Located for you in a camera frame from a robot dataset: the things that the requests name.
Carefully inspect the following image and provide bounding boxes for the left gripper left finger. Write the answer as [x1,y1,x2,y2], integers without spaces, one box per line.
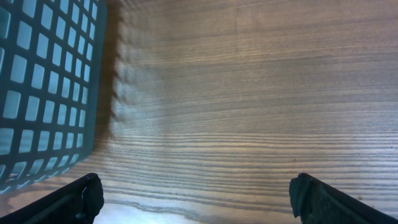
[1,173,104,224]

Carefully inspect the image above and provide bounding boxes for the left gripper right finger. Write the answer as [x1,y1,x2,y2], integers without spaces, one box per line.
[289,173,397,224]

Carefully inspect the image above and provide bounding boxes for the grey plastic mesh basket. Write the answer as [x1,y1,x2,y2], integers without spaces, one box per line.
[1,0,107,194]

